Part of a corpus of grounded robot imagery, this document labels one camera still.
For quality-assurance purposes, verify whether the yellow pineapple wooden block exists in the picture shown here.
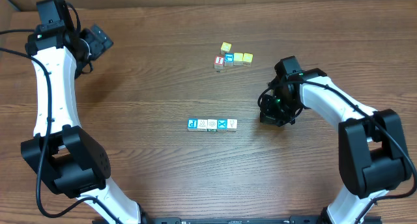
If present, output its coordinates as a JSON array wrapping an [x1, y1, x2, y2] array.
[[242, 53, 253, 66]]

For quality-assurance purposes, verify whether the green letter wooden block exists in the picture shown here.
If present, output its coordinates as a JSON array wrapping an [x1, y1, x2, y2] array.
[[197, 119, 208, 132]]

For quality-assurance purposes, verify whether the blue letter wooden block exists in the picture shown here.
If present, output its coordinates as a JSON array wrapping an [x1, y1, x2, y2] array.
[[224, 53, 234, 66]]

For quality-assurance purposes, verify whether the M letter wooden block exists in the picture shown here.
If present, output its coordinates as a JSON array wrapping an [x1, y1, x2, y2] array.
[[227, 119, 238, 132]]

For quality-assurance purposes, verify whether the yellow top middle block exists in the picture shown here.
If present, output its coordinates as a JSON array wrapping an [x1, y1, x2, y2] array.
[[233, 52, 244, 66]]

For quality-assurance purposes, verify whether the yellow mushroom wooden block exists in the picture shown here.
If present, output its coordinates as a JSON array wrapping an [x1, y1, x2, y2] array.
[[217, 119, 227, 132]]

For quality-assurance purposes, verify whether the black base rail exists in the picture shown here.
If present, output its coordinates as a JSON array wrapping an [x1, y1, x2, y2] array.
[[91, 216, 384, 224]]

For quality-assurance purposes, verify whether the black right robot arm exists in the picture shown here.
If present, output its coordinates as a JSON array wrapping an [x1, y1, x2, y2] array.
[[257, 56, 416, 224]]

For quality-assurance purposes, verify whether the blue P wooden block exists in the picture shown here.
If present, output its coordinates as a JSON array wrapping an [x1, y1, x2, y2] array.
[[187, 119, 198, 131]]

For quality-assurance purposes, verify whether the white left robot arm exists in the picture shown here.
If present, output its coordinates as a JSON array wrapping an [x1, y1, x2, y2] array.
[[21, 0, 144, 223]]

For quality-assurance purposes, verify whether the green Z wooden block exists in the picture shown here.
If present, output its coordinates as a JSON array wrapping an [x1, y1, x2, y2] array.
[[207, 119, 218, 132]]

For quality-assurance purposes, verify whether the red I wooden block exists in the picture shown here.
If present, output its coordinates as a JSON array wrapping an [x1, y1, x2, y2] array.
[[214, 56, 224, 70]]

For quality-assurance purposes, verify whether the yellow back wooden block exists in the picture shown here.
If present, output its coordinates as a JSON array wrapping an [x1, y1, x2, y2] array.
[[220, 42, 232, 55]]

